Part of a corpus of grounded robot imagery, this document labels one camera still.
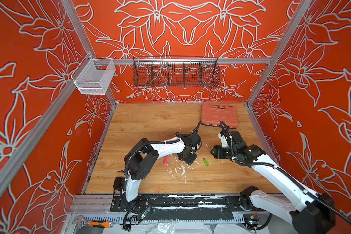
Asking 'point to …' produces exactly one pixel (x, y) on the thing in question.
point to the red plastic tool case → (213, 114)
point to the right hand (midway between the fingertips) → (213, 150)
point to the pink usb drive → (165, 161)
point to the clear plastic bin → (93, 76)
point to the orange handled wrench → (80, 222)
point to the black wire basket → (176, 71)
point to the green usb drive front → (205, 162)
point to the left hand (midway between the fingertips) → (190, 159)
